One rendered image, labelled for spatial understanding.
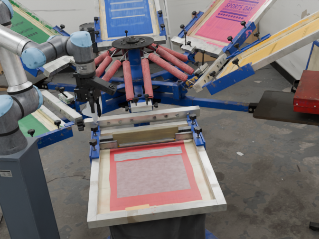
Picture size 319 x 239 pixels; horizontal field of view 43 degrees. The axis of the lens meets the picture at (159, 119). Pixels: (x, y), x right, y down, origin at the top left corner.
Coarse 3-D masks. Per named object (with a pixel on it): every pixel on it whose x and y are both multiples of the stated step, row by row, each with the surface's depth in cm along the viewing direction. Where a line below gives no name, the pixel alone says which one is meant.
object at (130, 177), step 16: (112, 160) 215; (128, 160) 213; (144, 160) 212; (112, 176) 201; (128, 176) 200; (144, 176) 199; (112, 192) 190; (128, 192) 189; (144, 192) 188; (112, 208) 180
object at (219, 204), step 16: (128, 128) 238; (96, 160) 209; (208, 160) 201; (96, 176) 196; (208, 176) 189; (96, 192) 185; (96, 208) 175; (160, 208) 172; (176, 208) 171; (192, 208) 170; (208, 208) 171; (224, 208) 172; (96, 224) 169; (112, 224) 170
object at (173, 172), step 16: (160, 144) 226; (176, 144) 224; (160, 160) 211; (176, 160) 210; (160, 176) 198; (176, 176) 197; (192, 176) 196; (160, 192) 187; (176, 192) 186; (192, 192) 185
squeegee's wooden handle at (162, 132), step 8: (144, 128) 221; (152, 128) 221; (160, 128) 220; (168, 128) 220; (176, 128) 221; (120, 136) 219; (128, 136) 220; (136, 136) 220; (144, 136) 221; (152, 136) 221; (160, 136) 222; (168, 136) 222
